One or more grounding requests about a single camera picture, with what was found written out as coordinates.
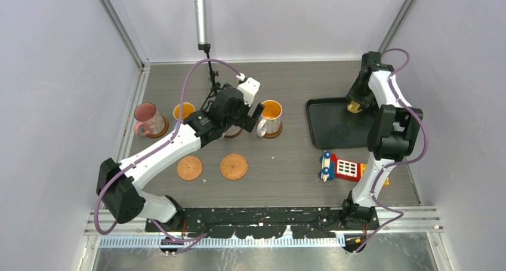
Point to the pink floral mug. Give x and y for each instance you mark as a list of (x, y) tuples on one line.
[(149, 120)]

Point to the dark wooden round coaster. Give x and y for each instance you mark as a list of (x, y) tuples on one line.
[(232, 132)]

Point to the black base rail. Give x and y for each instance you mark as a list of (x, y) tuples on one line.
[(262, 223)]

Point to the smooth orange round coaster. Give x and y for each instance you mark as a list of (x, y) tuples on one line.
[(189, 168)]

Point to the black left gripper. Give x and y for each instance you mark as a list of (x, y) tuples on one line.
[(247, 122)]

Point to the silver microphone on tripod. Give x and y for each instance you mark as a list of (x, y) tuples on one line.
[(203, 45)]

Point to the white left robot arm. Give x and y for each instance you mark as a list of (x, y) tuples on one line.
[(120, 184)]

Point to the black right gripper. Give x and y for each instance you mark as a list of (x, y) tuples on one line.
[(364, 101)]

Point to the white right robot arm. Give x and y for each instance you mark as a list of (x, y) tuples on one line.
[(391, 138)]

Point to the blue mug yellow inside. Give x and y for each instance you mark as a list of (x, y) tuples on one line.
[(182, 111)]

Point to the white mug orange inside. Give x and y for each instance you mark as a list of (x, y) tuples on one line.
[(270, 118)]

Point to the brown wooden coaster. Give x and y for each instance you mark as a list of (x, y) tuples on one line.
[(274, 135), (163, 131)]

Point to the black plastic tray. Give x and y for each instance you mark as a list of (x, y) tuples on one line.
[(332, 126)]

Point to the woven rattan round coaster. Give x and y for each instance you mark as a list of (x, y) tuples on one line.
[(233, 166)]

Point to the toy block train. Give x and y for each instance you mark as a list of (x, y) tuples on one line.
[(333, 167)]

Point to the yellow mug white inside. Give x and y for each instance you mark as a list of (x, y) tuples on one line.
[(354, 107)]

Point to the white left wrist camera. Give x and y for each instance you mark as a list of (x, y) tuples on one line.
[(249, 88)]

